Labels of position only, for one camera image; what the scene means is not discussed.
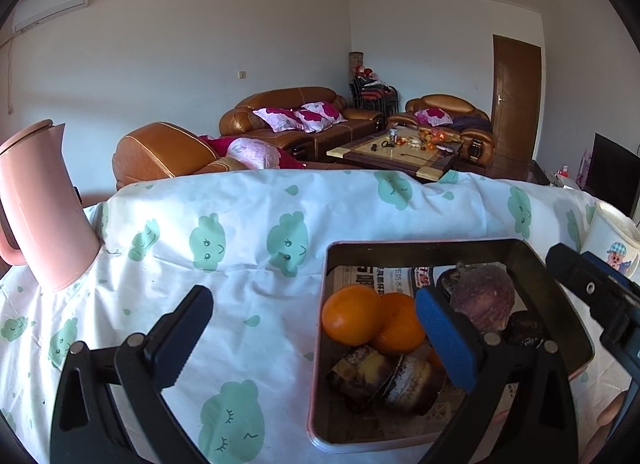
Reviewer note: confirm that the black television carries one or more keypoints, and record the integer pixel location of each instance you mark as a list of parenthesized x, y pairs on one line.
[(615, 169)]

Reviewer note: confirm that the cloud print tablecloth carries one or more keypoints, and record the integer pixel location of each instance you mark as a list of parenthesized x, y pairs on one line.
[(240, 224)]

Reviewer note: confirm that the rectangular metal tray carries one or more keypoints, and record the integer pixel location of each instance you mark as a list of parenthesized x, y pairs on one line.
[(400, 251)]

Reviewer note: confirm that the brown wooden door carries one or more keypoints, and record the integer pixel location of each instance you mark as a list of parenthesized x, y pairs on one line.
[(517, 94)]

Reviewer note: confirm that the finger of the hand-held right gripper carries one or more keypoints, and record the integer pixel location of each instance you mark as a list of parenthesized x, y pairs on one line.
[(622, 344), (575, 274)]

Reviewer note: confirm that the pile of oranges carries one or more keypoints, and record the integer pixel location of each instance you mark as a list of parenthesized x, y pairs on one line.
[(434, 135)]

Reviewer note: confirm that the dark brown mangosteen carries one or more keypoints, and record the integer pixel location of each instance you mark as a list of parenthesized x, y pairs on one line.
[(525, 330)]

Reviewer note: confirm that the tall beige cylinder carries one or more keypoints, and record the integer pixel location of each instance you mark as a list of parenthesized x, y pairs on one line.
[(355, 64)]

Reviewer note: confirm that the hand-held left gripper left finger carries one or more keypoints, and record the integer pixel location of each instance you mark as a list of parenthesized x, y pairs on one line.
[(182, 339)]

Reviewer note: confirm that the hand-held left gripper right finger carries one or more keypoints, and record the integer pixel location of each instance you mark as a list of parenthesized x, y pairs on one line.
[(445, 339)]

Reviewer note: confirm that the person's right hand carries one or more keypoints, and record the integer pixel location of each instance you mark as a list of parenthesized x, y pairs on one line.
[(622, 414)]

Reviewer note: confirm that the long brown leather sofa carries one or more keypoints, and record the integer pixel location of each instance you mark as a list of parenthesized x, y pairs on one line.
[(350, 124)]

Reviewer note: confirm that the orange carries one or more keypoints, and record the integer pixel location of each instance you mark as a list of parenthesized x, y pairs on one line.
[(350, 314), (400, 324)]

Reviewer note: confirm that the red plush toys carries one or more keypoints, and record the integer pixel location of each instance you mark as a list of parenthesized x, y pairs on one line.
[(364, 71)]

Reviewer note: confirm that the stacked black chairs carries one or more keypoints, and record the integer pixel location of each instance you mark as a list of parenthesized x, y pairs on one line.
[(372, 99)]

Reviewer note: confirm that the brown leather armchair with blanket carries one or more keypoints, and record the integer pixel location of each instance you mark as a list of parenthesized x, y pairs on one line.
[(445, 103)]

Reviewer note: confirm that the cream cup lid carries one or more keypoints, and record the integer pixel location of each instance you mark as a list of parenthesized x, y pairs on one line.
[(617, 214)]

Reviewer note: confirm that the white and magenta floral pillow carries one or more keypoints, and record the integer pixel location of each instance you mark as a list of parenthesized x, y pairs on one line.
[(312, 123), (325, 111), (434, 116), (277, 119)]

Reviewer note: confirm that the purple blanket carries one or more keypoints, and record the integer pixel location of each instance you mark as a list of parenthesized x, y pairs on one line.
[(472, 122)]

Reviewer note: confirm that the pink kettle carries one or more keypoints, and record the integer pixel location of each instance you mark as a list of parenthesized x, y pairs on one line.
[(40, 204)]

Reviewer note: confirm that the white cartoon pig cup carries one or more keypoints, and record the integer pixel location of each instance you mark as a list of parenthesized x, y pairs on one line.
[(612, 249)]

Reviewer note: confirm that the white air conditioner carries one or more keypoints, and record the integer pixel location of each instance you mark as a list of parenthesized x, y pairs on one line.
[(52, 4)]

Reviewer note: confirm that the pale pink pillow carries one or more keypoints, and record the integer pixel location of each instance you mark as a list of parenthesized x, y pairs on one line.
[(252, 154)]

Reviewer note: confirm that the brown leather armchair with pillow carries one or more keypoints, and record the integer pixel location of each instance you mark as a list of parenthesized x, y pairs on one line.
[(160, 149)]

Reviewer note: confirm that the wooden coffee table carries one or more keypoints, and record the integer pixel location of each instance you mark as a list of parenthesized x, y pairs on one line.
[(390, 159)]

